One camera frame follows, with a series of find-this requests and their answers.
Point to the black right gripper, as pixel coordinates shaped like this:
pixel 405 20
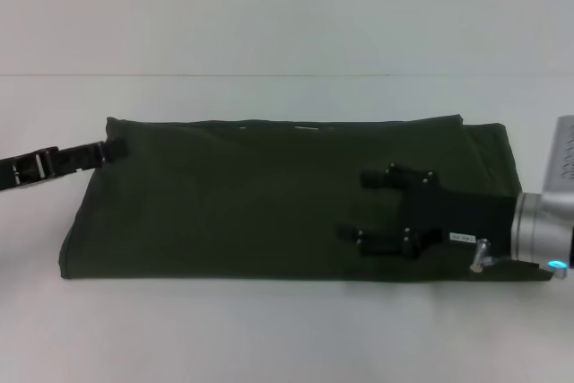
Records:
pixel 457 217

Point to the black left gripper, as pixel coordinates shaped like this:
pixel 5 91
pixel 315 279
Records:
pixel 22 170

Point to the dark green t-shirt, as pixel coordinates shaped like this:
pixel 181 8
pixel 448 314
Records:
pixel 246 199

